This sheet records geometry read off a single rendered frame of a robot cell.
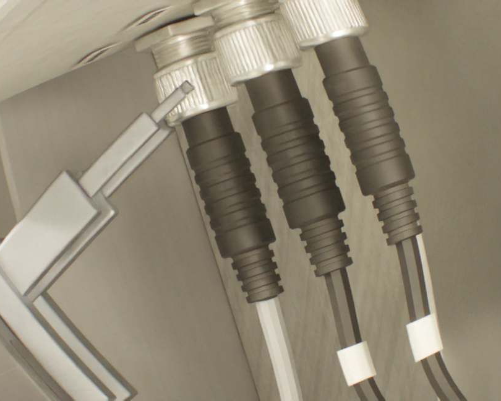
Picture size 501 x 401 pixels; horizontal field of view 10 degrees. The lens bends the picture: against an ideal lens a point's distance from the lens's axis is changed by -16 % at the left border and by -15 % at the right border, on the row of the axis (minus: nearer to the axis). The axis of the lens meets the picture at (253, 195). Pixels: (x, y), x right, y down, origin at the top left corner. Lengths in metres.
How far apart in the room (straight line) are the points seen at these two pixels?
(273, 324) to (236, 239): 0.02
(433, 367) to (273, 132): 0.06
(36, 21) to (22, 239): 0.12
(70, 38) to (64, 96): 0.15
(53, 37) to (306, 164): 0.06
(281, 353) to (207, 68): 0.06
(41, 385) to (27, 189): 0.13
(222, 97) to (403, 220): 0.08
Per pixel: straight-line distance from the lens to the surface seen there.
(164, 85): 0.66
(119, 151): 0.65
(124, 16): 0.61
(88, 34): 0.61
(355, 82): 0.59
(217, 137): 0.66
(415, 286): 0.59
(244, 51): 0.62
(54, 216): 0.65
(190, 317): 0.76
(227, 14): 0.62
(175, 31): 0.65
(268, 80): 0.62
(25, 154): 0.75
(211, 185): 0.66
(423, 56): 0.64
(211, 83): 0.66
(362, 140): 0.59
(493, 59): 0.61
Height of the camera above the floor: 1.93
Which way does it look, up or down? 40 degrees down
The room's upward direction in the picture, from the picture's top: 3 degrees clockwise
